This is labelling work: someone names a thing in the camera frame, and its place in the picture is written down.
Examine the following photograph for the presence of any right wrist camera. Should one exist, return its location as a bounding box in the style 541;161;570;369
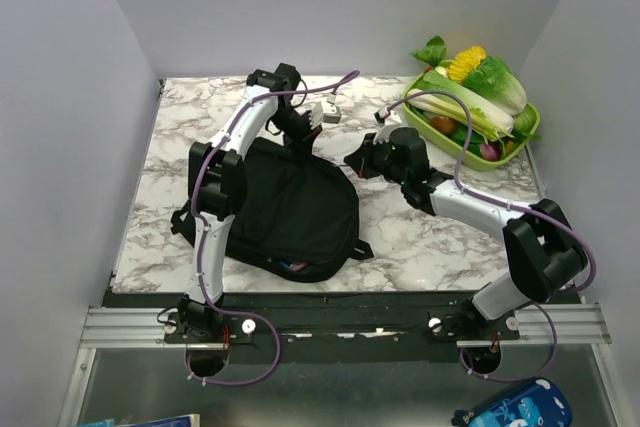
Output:
373;119;403;144

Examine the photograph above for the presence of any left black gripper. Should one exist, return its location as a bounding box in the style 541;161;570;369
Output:
267;105;320;162

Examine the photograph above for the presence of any aluminium extrusion rail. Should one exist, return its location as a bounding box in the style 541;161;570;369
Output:
80;304;612;350

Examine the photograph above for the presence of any black mounting base rail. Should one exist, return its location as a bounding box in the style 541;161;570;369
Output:
103;291;520;364

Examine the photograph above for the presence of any black student backpack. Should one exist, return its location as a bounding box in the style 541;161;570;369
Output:
170;135;375;284

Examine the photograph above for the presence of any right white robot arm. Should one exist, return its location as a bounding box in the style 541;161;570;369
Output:
344;127;588;339

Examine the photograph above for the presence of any napa cabbage toy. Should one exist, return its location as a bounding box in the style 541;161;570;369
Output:
405;69;515;134

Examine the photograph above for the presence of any pink pencil case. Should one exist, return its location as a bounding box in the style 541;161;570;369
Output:
277;260;311;272

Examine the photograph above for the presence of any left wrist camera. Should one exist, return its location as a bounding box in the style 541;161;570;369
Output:
309;100;342;129

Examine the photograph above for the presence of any green leaf sprig toy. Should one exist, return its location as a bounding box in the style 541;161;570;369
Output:
410;36;447;68

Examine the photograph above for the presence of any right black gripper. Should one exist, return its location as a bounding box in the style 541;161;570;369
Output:
346;131;409;185

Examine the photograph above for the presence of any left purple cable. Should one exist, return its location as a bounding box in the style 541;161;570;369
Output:
189;69;361;388

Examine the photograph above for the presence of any green lettuce toy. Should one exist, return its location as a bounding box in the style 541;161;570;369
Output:
462;56;527;116

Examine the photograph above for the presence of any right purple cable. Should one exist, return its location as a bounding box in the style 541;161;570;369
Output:
373;90;598;383

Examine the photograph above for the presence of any blue pencil case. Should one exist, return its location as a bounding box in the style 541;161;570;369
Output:
451;377;574;427

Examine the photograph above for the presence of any green vegetable tray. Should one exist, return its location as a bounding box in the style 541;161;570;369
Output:
404;62;540;172

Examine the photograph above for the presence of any yellow corn toy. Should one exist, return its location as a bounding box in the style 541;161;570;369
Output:
447;46;487;83

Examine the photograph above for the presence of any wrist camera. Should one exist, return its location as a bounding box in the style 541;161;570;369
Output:
309;100;342;129
373;119;403;144

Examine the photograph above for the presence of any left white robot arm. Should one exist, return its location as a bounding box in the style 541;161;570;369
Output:
178;63;321;342

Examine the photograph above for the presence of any purple cable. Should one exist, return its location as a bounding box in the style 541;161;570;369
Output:
189;69;361;388
373;90;598;383

